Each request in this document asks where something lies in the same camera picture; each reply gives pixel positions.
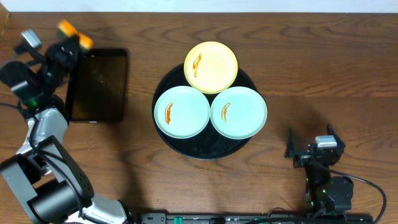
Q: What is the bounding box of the pale green plate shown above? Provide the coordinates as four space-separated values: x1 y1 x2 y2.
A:
210 86 267 139
154 86 210 139

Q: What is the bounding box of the yellow plate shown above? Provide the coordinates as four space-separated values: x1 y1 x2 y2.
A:
183 41 238 94

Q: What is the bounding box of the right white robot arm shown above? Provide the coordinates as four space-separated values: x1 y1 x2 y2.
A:
284 125 354 215

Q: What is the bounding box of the orange and green sponge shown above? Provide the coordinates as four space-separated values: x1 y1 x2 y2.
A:
57 20 94 51

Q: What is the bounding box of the black rectangular water tray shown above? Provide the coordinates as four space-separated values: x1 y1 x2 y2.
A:
65 48 129 123

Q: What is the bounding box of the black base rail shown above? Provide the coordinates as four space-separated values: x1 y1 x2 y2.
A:
139 213 374 224

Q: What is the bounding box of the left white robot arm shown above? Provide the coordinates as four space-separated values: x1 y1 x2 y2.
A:
1 35 139 223

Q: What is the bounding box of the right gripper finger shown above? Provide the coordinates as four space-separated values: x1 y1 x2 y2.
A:
284 128 296 158
326 124 346 149

